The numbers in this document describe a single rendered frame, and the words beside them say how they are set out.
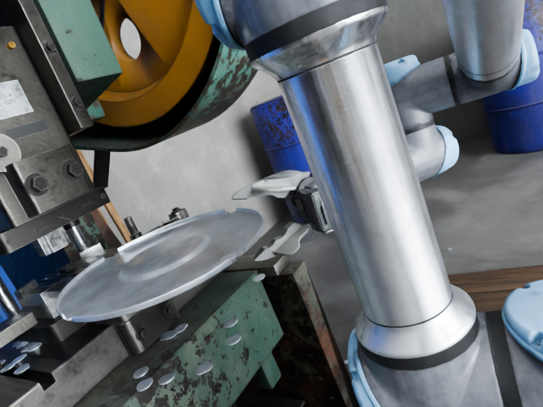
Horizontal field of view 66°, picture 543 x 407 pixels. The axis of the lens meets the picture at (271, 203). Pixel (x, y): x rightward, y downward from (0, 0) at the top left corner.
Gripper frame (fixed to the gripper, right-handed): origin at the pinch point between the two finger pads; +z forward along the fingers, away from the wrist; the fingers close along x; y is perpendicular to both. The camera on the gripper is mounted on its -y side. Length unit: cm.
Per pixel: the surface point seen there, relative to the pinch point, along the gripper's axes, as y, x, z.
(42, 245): -18.0, -5.7, 30.0
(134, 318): -4.8, 7.7, 20.0
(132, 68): -45, -33, 3
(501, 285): -11, 39, -53
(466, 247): -85, 72, -107
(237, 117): -244, -11, -69
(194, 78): -28.3, -24.8, -5.7
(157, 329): -6.4, 11.5, 17.7
